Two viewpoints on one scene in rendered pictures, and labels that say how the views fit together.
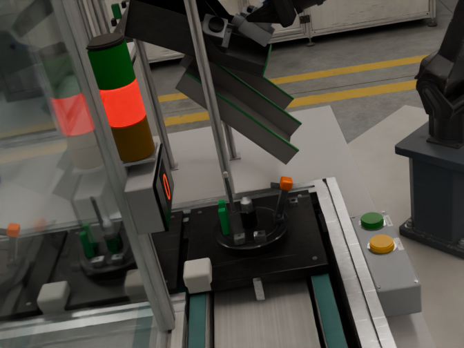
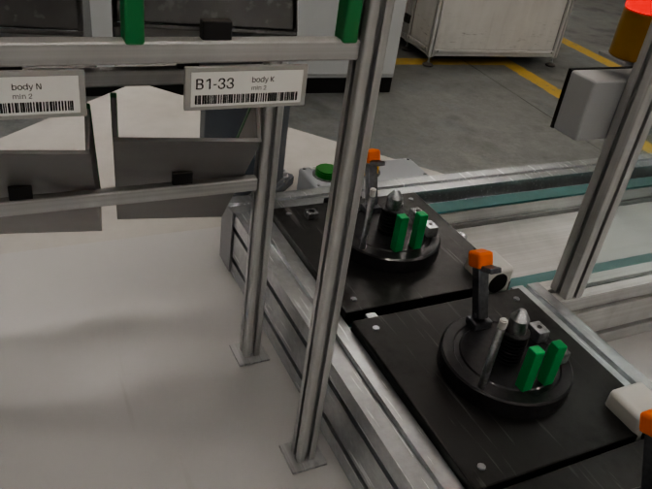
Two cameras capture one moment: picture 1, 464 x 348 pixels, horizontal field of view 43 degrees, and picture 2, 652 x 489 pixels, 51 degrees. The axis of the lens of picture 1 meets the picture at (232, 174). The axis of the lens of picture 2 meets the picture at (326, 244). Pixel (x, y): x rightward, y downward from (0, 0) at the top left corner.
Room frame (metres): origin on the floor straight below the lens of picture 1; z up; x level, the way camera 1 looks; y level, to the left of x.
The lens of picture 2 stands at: (1.40, 0.59, 1.45)
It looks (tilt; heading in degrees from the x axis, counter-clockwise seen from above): 32 degrees down; 236
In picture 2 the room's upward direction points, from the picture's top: 9 degrees clockwise
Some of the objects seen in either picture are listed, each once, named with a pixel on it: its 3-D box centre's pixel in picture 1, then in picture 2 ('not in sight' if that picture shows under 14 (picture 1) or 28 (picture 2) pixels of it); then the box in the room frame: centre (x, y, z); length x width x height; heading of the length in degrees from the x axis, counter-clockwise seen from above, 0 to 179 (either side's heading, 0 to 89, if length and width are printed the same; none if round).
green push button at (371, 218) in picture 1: (372, 222); (327, 174); (0.86, -0.23, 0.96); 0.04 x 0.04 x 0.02
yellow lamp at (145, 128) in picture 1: (132, 136); (639, 34); (0.71, 0.12, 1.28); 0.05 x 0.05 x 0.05
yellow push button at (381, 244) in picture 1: (382, 245); not in sight; (0.79, -0.22, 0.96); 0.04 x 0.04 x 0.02
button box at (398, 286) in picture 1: (382, 259); (363, 187); (0.79, -0.22, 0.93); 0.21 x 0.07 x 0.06; 176
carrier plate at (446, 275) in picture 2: (253, 237); (384, 248); (0.89, -0.01, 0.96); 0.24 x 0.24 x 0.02; 86
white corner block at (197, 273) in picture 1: (198, 275); (487, 273); (0.80, 0.09, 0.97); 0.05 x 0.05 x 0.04; 86
